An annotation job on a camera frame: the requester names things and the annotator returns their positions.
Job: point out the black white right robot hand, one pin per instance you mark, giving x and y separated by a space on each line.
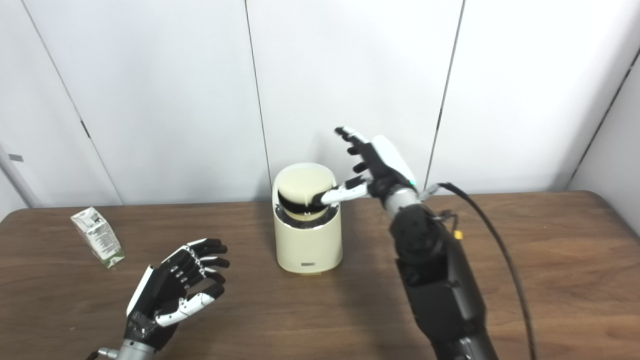
382 167

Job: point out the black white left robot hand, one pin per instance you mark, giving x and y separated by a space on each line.
157 290

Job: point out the small white green milk carton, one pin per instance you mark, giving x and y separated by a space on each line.
97 237

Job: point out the round cream bin lid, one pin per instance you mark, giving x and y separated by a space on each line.
302 182

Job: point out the cream-colored trash bin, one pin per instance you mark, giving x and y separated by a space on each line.
307 245

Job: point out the black wall panel latch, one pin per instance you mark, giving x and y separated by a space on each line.
85 129

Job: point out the small gray wall tag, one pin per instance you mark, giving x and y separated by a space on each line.
16 158

